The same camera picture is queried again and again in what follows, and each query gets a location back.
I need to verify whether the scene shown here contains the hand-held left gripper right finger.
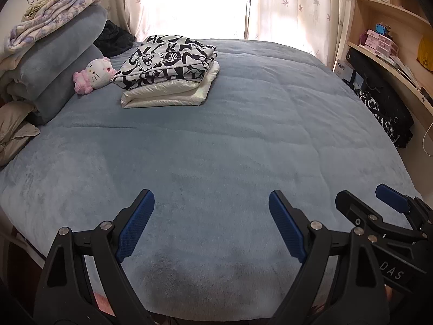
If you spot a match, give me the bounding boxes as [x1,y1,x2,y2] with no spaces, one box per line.
[268,190,388,325]

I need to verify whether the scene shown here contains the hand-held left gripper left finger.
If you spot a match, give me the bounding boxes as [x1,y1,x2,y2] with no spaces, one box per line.
[34,189,156,325]

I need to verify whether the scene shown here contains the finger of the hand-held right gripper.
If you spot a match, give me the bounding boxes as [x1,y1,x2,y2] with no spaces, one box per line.
[335,190,420,244]
[375,183,433,234]

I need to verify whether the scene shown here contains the black and white printed jacket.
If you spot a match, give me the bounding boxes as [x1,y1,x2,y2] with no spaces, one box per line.
[111,34,220,87]

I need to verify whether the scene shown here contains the black and white patterned cloth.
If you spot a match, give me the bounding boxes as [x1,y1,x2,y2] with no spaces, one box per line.
[355,90,400,143]

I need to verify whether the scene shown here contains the blue bed blanket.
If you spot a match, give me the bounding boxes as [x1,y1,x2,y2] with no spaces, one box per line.
[0,39,423,322]

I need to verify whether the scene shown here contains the black bag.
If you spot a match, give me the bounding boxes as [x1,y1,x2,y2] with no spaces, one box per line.
[343,47,415,150]

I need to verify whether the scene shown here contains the cream puffer jacket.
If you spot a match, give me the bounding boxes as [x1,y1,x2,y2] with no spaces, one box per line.
[121,61,220,109]

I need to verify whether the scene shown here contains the stack of papers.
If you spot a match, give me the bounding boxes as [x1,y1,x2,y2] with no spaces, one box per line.
[382,54,423,89]

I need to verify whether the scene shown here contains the white printed box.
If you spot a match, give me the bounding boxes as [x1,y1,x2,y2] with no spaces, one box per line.
[334,59,356,90]

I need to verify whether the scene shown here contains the yellow bag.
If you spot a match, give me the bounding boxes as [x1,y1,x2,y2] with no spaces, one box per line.
[417,35,433,67]

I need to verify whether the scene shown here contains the folded blue blanket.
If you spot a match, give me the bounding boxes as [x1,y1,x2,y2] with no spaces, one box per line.
[29,44,105,126]
[7,5,109,99]

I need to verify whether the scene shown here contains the pink and white plush toy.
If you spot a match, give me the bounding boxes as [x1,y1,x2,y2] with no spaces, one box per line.
[73,57,118,95]

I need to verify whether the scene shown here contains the stack of pink boxes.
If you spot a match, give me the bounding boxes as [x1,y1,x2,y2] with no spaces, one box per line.
[359,30,400,57]

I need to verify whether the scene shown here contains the beige pillow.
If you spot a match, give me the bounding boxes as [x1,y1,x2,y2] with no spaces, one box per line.
[0,102,41,167]

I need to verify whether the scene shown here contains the black fuzzy cloth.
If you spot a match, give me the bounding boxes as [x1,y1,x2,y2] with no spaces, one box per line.
[93,19,137,57]

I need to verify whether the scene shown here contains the wooden shelf unit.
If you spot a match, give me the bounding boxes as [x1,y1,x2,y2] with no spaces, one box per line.
[333,0,433,150]

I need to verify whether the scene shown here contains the floral curtain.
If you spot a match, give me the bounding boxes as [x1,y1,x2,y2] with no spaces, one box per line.
[125,0,163,43]
[248,0,357,70]

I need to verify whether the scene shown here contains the floral blanket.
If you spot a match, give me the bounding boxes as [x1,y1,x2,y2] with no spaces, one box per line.
[8,0,113,50]

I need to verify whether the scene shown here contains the white cushion with cartoon figure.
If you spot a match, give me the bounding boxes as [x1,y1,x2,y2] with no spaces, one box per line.
[0,0,73,58]

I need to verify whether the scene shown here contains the white cable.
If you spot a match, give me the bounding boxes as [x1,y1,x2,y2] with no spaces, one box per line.
[422,119,433,158]

